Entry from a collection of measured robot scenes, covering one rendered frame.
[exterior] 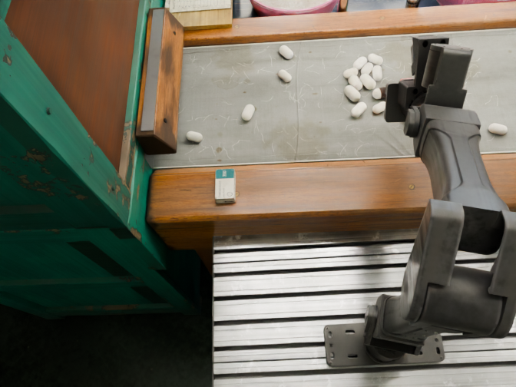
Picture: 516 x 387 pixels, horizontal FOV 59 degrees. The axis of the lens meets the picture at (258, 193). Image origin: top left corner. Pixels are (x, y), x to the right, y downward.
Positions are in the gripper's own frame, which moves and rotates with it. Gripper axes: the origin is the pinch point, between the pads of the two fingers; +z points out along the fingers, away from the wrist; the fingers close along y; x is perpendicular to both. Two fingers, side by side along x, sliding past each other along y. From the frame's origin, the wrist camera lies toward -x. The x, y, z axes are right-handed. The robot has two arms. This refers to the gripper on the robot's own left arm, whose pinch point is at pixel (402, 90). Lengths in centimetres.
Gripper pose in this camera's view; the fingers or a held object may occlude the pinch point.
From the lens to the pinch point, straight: 89.6
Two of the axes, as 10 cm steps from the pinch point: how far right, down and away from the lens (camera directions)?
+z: 0.3, -4.2, 9.1
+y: -10.0, 0.4, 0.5
